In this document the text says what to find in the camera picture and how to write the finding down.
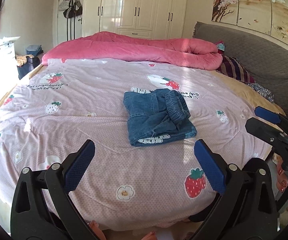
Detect grey quilted headboard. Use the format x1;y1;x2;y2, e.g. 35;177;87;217
193;22;288;116

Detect hanging bags on door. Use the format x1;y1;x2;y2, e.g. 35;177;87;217
58;0;83;19

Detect striped maroon pillow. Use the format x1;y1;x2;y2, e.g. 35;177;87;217
217;55;255;83

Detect blue denim pants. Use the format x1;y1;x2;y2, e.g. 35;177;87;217
123;88;197;147

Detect cream white wardrobe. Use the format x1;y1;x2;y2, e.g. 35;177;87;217
46;0;190;41

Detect right hand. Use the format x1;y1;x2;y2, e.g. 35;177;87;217
276;159;288;193

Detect pink plush blanket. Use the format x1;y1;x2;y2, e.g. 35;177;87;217
42;31;223;70

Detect pink strawberry print quilt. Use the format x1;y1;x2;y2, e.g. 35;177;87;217
0;59;276;231

